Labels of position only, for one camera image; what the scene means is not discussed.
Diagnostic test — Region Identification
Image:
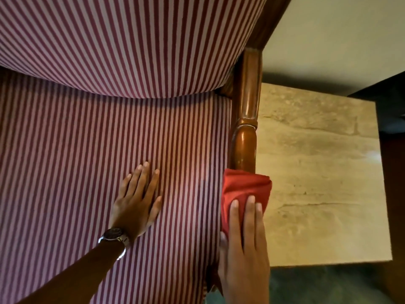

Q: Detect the person's left hand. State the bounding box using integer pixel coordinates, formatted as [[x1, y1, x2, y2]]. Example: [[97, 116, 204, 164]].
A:
[[109, 161, 162, 242]]

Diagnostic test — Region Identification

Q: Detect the person's right hand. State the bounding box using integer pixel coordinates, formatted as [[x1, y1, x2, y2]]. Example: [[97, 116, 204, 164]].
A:
[[218, 195, 271, 304]]

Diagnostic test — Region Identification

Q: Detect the red cleaning cloth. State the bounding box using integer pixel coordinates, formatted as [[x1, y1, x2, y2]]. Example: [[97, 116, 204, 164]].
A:
[[220, 168, 273, 238]]

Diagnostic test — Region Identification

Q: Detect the person's left forearm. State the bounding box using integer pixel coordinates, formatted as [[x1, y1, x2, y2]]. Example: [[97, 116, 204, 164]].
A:
[[17, 239, 125, 304]]

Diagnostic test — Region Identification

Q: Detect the silver wristwatch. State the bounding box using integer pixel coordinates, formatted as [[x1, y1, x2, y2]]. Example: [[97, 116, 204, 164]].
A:
[[98, 228, 131, 261]]

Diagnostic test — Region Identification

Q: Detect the red white striped armchair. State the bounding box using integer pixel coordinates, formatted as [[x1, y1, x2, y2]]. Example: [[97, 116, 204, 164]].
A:
[[0, 0, 293, 304]]

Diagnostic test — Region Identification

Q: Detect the beige marble side table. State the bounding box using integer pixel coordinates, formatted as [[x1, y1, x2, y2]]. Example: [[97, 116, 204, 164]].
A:
[[255, 83, 393, 267]]

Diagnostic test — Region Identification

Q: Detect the dark furniture piece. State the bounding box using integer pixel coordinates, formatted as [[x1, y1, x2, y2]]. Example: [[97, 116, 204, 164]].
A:
[[348, 71, 405, 135]]

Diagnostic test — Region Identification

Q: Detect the wooden armchair arm post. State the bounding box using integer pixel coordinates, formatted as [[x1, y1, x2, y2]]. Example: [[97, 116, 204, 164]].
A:
[[218, 47, 264, 174]]

